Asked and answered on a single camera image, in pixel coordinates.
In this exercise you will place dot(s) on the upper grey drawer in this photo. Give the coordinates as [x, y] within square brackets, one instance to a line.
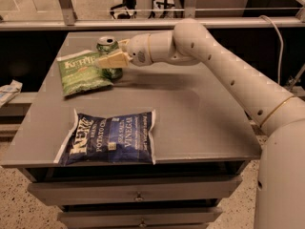
[134, 190]

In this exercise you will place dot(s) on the grey drawer cabinet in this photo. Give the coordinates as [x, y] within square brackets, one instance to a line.
[159, 150]

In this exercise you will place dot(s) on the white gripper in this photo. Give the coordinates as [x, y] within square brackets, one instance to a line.
[138, 51]

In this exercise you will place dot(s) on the black office chair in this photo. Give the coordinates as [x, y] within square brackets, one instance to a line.
[125, 10]

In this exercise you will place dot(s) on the green jalapeno chip bag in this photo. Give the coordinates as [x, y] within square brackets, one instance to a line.
[79, 73]

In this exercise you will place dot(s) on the lower grey drawer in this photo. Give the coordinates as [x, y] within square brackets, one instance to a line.
[141, 218]

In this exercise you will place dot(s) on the blue salt vinegar chip bag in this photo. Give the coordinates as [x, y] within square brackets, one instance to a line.
[116, 139]

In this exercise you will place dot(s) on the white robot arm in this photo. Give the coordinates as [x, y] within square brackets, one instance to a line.
[280, 194]

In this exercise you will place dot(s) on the green soda can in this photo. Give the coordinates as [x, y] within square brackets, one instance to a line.
[106, 45]

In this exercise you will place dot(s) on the white packet on ledge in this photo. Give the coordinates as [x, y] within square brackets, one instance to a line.
[8, 92]

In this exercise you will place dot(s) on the grey drawer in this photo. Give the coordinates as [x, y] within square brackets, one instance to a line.
[134, 190]
[141, 218]

